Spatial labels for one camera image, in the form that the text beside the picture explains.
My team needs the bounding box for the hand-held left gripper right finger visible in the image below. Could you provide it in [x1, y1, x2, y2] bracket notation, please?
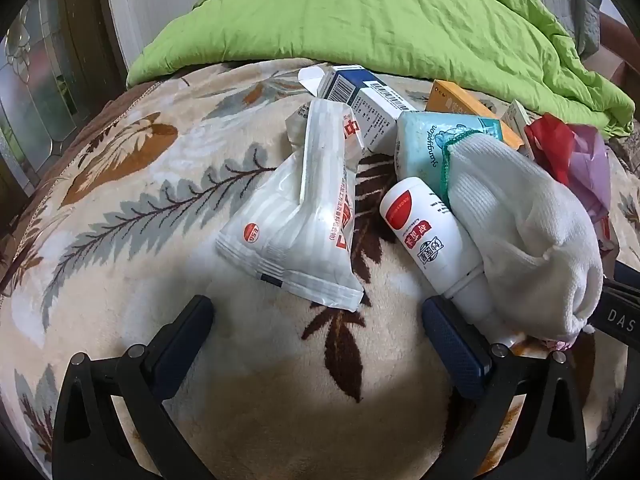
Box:
[421, 296, 586, 480]

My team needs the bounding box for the wooden glass door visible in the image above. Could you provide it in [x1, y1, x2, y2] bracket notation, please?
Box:
[0, 0, 128, 221]

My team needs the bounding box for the white bottle with red label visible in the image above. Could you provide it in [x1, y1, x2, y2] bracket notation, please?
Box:
[379, 176, 521, 348]

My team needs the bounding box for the purple foil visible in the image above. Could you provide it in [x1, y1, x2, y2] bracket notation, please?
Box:
[565, 125, 612, 223]

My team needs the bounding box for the slim white barcode box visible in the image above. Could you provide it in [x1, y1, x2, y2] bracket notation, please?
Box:
[350, 84, 421, 156]

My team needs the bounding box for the orange box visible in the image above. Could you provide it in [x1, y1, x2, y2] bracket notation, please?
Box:
[425, 80, 526, 153]

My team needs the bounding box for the red snack packet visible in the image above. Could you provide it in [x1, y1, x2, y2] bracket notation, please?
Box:
[524, 114, 621, 261]

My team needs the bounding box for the grey quilted pillow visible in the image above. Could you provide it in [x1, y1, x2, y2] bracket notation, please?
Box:
[520, 0, 603, 56]

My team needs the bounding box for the teal tissue pack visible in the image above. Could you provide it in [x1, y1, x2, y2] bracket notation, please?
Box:
[395, 111, 503, 196]

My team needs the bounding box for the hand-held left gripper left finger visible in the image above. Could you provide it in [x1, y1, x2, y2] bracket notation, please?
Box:
[52, 295, 216, 480]

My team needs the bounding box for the green quilt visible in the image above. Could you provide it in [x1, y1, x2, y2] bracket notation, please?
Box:
[126, 0, 636, 141]

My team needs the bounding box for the white snack wrapper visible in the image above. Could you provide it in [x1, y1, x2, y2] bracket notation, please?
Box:
[215, 99, 368, 312]

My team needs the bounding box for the small white cardboard box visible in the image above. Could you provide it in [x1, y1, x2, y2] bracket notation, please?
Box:
[500, 100, 536, 156]

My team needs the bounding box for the leaf print blanket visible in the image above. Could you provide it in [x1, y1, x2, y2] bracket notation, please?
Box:
[0, 57, 640, 480]

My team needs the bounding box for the white sock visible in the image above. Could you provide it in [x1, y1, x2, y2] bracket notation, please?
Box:
[442, 132, 606, 343]

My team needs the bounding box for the brown upholstered headboard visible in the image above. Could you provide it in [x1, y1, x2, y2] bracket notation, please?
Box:
[597, 10, 640, 111]

